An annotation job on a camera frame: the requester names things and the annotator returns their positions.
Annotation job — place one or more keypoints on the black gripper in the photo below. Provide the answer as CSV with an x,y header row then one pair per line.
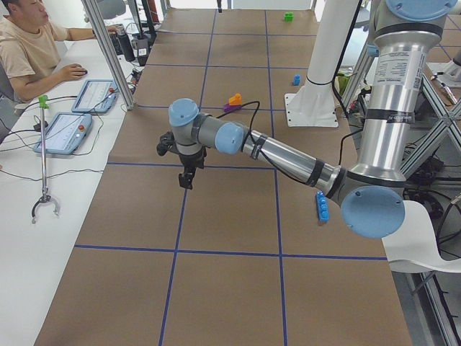
x,y
191,160

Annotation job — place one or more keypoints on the purple trapezoid block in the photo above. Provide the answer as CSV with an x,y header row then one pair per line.
x,y
231,107

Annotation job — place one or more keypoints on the orange trapezoid block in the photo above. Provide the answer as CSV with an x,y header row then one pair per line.
x,y
235,100

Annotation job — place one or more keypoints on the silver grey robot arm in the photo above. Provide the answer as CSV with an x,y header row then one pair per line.
x,y
370,193

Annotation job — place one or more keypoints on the upper blue teach pendant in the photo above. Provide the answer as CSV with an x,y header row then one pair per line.
x,y
96,95

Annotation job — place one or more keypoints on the blue teach pendant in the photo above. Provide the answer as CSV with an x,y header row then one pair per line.
x,y
66,131
96,95

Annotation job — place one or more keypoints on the lower blue teach pendant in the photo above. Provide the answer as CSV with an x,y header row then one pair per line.
x,y
66,131

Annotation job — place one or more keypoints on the long blue toy block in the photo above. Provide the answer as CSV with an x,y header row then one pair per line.
x,y
322,207

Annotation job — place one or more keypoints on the small blue toy block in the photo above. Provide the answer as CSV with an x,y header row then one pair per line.
x,y
296,80

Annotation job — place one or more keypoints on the black water bottle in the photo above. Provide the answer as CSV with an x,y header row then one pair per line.
x,y
126,47

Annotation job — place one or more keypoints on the metal reacher grabber tool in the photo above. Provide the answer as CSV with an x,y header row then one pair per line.
x,y
45,198

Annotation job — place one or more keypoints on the green toy block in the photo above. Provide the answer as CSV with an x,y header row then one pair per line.
x,y
288,16

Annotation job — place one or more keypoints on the seated man beige shirt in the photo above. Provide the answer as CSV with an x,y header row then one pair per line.
x,y
29,54

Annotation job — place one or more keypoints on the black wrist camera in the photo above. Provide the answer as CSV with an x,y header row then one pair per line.
x,y
166,144

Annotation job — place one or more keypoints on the white metal base plate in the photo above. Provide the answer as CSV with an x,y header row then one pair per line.
x,y
310,110

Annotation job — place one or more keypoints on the aluminium frame post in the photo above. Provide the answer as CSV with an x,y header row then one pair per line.
x,y
102,35

